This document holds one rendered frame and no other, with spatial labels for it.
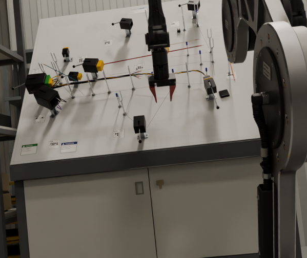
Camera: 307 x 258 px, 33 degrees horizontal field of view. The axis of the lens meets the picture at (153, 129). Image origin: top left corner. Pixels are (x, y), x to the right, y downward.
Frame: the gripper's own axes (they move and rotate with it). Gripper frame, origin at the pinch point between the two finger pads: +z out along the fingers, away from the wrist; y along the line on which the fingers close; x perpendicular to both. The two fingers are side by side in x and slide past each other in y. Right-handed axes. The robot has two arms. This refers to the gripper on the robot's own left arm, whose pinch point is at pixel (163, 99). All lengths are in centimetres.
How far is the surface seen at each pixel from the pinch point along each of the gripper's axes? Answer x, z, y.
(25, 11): -338, 28, 115
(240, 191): 2, 44, -28
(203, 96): -32.1, 13.4, -19.2
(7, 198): -33, 56, 78
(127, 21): -77, -13, 11
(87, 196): -7, 44, 35
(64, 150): -18, 26, 44
